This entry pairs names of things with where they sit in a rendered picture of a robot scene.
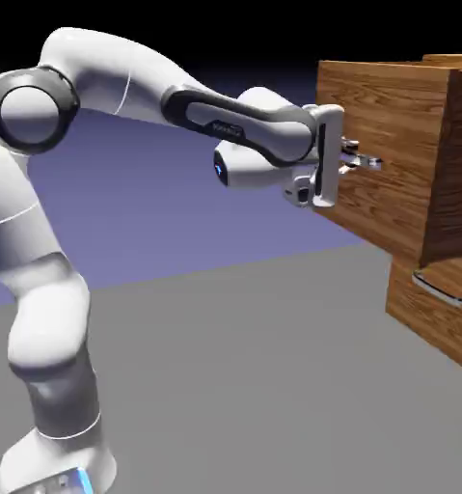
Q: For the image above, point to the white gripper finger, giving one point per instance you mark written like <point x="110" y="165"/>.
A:
<point x="347" y="167"/>
<point x="349" y="144"/>

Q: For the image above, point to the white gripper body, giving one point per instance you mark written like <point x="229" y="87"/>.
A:
<point x="330" y="154"/>

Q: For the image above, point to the large wooden drawer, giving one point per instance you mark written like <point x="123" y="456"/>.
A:
<point x="385" y="115"/>

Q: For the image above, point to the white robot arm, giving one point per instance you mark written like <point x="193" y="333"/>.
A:
<point x="99" y="69"/>

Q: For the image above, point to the wooden cabinet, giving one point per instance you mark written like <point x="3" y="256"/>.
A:
<point x="452" y="61"/>

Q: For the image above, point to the small wooden drawer front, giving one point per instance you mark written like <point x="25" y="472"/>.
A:
<point x="423" y="320"/>

